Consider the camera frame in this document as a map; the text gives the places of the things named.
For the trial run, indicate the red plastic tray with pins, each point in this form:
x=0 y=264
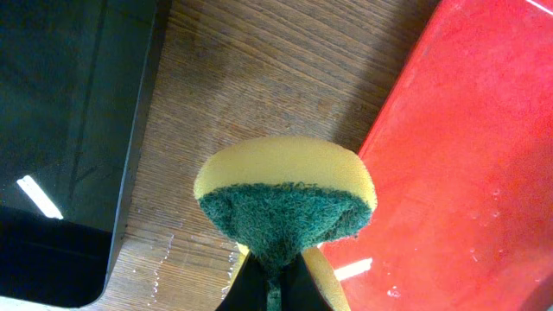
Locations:
x=461 y=158

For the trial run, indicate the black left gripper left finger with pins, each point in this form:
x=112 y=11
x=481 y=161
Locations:
x=249 y=291

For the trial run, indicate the yellow green sponge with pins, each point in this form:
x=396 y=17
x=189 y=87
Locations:
x=279 y=196

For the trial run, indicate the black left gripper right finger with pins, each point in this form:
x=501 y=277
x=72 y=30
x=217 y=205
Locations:
x=298 y=289

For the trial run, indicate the black plastic tray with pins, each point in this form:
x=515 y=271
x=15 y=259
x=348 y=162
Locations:
x=77 y=79

